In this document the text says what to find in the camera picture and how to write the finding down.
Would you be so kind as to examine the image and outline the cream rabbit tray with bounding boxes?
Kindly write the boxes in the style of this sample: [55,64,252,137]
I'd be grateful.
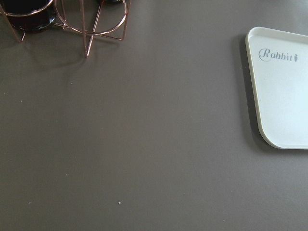
[245,27,308,149]

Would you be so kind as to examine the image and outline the tea bottle front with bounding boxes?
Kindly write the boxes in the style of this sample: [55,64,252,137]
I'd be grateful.
[0,0,56,32]

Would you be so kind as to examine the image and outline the copper wire bottle rack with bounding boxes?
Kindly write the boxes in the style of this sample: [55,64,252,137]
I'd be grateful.
[0,0,131,58]

